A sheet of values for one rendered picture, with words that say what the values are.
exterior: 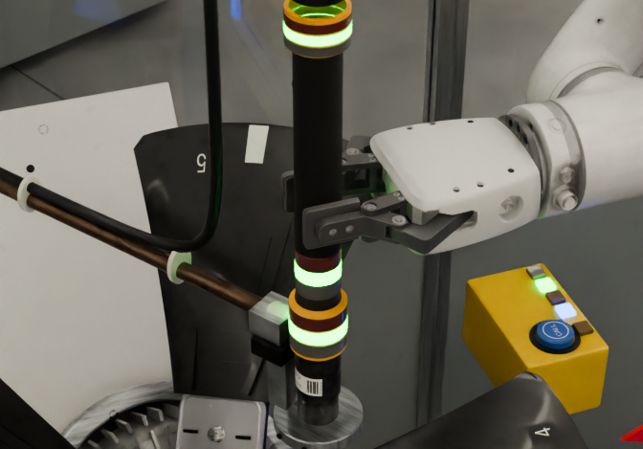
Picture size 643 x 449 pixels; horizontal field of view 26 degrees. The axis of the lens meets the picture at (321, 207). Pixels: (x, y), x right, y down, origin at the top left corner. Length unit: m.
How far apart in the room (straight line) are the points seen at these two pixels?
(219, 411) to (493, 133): 0.34
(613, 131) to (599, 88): 0.05
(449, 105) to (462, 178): 0.92
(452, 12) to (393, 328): 0.52
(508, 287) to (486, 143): 0.61
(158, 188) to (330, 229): 0.29
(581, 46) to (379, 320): 1.03
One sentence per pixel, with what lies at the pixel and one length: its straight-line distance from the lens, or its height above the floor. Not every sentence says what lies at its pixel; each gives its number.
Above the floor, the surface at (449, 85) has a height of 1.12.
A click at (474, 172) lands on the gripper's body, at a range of 0.97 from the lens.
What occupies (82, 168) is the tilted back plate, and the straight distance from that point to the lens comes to 1.38.
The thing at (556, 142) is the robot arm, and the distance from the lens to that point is 1.00.
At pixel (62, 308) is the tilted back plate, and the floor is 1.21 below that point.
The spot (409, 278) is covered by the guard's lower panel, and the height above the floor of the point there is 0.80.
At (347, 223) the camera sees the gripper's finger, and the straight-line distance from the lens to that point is 0.95.
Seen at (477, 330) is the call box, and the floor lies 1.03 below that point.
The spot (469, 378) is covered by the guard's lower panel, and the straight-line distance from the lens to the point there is 2.22.
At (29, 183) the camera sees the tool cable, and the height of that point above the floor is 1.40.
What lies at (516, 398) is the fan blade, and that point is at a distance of 1.30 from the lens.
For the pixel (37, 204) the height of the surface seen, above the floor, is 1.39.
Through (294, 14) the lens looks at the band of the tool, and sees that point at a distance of 0.88.
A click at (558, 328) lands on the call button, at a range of 1.54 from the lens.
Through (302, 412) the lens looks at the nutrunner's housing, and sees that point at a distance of 1.08.
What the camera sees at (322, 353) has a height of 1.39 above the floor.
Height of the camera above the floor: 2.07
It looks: 36 degrees down
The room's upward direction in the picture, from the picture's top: straight up
